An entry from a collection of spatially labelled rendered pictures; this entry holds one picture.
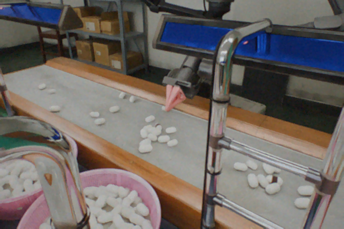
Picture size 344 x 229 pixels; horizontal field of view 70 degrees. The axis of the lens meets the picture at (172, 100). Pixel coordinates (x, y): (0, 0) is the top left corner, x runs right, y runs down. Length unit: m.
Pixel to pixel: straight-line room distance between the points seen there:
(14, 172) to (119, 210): 0.31
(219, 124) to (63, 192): 0.25
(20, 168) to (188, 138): 0.46
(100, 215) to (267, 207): 0.36
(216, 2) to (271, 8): 1.42
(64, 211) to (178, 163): 0.52
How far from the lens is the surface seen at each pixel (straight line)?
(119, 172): 0.63
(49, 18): 0.90
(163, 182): 0.59
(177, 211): 0.59
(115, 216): 0.57
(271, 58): 0.45
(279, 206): 0.62
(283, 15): 2.63
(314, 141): 0.82
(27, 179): 0.73
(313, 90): 2.74
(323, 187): 0.36
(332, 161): 0.34
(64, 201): 0.18
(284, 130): 0.84
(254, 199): 0.62
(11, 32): 5.29
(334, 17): 0.85
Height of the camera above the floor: 1.18
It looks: 26 degrees down
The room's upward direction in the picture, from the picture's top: straight up
